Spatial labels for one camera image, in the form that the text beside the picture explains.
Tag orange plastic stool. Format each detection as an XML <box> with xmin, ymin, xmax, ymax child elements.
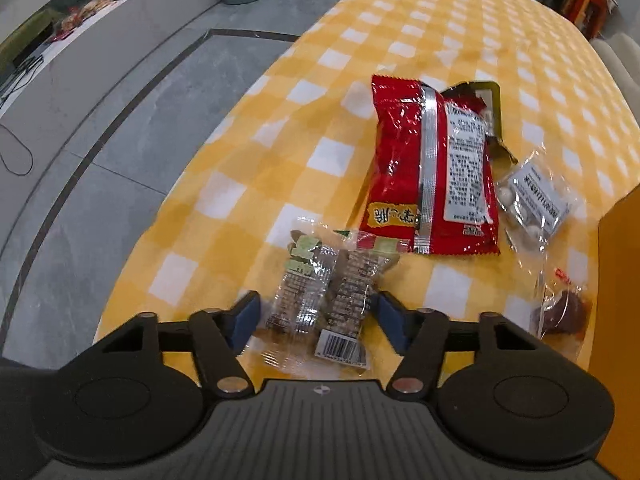
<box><xmin>560</xmin><ymin>0</ymin><xmax>621</xmax><ymax>41</ymax></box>

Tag clear packet white balls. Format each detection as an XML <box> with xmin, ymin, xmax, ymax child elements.
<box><xmin>495</xmin><ymin>147</ymin><xmax>586</xmax><ymax>261</ymax></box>

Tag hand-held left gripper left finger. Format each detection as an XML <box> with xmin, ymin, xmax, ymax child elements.
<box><xmin>92</xmin><ymin>290</ymin><xmax>263</xmax><ymax>401</ymax></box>

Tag orange cardboard box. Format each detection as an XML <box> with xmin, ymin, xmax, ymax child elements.
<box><xmin>590</xmin><ymin>187</ymin><xmax>640</xmax><ymax>480</ymax></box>

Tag pile of red packets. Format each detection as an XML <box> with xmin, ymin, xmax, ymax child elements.
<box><xmin>52</xmin><ymin>0</ymin><xmax>118</xmax><ymax>41</ymax></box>

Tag clear packet green label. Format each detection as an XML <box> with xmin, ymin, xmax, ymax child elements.
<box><xmin>257</xmin><ymin>215</ymin><xmax>401</xmax><ymax>376</ymax></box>

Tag olive green snack packet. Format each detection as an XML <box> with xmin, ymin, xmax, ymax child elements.
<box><xmin>440</xmin><ymin>80</ymin><xmax>518</xmax><ymax>166</ymax></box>

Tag white low cabinet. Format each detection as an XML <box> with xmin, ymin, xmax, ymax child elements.
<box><xmin>0</xmin><ymin>0</ymin><xmax>221</xmax><ymax>126</ymax></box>

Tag grey sofa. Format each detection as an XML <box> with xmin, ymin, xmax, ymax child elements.
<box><xmin>592</xmin><ymin>32</ymin><xmax>640</xmax><ymax>126</ymax></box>

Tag red snack packet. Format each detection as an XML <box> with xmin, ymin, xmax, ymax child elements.
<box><xmin>357</xmin><ymin>74</ymin><xmax>501</xmax><ymax>257</ymax></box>

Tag clear packet brown candied fruit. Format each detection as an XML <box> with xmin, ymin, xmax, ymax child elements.
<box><xmin>520</xmin><ymin>260</ymin><xmax>596</xmax><ymax>356</ymax></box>

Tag yellow checkered tablecloth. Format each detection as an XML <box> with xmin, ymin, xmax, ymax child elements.
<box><xmin>92</xmin><ymin>0</ymin><xmax>640</xmax><ymax>376</ymax></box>

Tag black floor cable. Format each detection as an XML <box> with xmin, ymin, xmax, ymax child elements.
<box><xmin>0</xmin><ymin>122</ymin><xmax>35</xmax><ymax>177</ymax></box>

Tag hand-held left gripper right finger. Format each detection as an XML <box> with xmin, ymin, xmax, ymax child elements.
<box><xmin>370</xmin><ymin>292</ymin><xmax>546</xmax><ymax>403</ymax></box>

